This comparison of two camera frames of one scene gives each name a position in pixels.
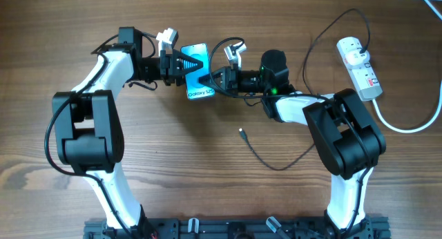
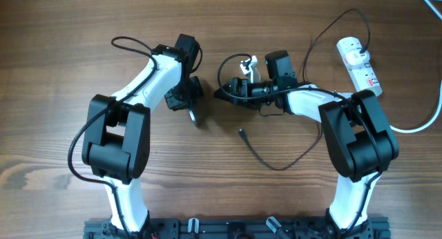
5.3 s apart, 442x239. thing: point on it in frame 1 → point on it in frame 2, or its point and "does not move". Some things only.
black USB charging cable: (315, 40) does not move
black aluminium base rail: (251, 228) does not move
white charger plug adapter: (355, 58) does not move
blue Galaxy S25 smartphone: (196, 89) → (192, 115)
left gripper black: (170, 66) → (175, 103)
